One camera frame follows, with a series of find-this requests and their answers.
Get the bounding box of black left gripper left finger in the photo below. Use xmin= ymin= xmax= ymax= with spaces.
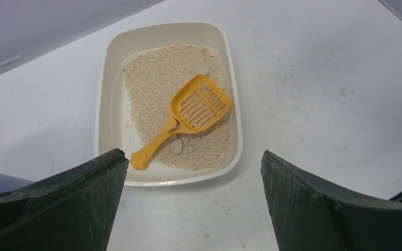
xmin=0 ymin=149 xmax=129 ymax=250

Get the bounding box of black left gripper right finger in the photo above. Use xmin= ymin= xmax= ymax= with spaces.
xmin=261 ymin=151 xmax=402 ymax=250

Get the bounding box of white plastic litter tray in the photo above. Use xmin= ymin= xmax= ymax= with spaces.
xmin=94 ymin=22 xmax=243 ymax=187

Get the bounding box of yellow slotted litter scoop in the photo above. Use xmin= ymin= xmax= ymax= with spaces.
xmin=130 ymin=74 xmax=232 ymax=170

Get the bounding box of grey litter clump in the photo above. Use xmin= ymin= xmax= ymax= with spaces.
xmin=170 ymin=139 xmax=183 ymax=154

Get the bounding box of beige cat litter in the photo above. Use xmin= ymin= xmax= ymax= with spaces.
xmin=124 ymin=45 xmax=231 ymax=171

